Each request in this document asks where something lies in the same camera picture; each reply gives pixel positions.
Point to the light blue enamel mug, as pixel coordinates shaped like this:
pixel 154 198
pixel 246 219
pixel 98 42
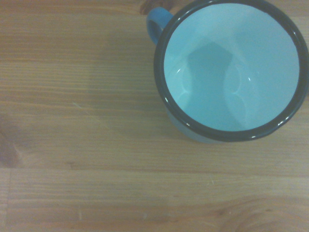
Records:
pixel 231 72

